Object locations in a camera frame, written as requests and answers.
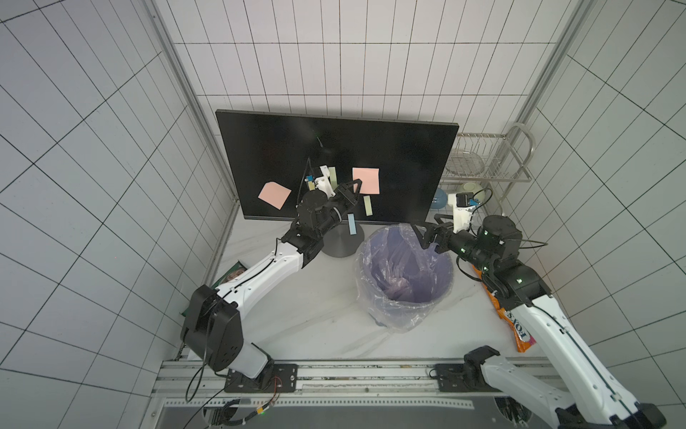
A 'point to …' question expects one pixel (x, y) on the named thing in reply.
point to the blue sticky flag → (352, 223)
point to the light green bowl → (469, 187)
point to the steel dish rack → (498, 159)
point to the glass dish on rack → (464, 163)
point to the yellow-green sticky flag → (368, 206)
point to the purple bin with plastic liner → (400, 282)
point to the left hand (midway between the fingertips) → (362, 186)
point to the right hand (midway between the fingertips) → (413, 220)
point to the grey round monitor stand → (338, 242)
